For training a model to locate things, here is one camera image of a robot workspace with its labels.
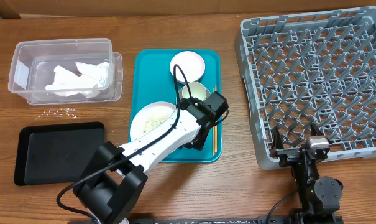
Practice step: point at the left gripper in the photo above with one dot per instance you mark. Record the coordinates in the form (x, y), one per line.
(199, 142)

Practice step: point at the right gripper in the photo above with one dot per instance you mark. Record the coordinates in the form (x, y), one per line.
(288, 154)

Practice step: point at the pale green cup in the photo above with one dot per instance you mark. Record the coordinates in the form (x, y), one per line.
(195, 84)

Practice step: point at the large white plate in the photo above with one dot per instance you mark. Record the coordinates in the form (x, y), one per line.
(149, 117)

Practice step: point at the white napkin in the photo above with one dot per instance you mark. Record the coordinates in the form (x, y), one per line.
(93, 76)
(67, 80)

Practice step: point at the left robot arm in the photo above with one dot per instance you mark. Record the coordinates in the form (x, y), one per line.
(114, 178)

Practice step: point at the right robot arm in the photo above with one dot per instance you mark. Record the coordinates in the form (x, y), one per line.
(319, 196)

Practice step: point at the grey dishwasher rack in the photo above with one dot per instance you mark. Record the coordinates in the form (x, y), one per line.
(316, 68)

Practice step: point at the right wooden chopstick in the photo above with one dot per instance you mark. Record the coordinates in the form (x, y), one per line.
(214, 89)

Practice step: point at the wooden chopstick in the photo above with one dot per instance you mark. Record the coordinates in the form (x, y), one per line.
(214, 89)
(213, 140)

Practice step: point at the grey green saucer bowl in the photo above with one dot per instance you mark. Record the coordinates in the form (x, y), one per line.
(200, 93)

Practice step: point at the left wooden chopstick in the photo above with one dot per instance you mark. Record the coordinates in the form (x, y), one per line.
(213, 140)

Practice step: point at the pink white bowl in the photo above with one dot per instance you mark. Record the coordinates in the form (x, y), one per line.
(191, 63)

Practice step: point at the clear plastic bin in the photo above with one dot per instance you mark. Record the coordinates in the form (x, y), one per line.
(26, 52)

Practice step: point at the spilled rice grains on table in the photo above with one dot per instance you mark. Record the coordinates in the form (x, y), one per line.
(67, 113)

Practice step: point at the black plastic tray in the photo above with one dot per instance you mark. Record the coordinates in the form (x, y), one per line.
(56, 153)

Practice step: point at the cardboard backdrop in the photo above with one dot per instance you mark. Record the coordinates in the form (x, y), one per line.
(97, 8)

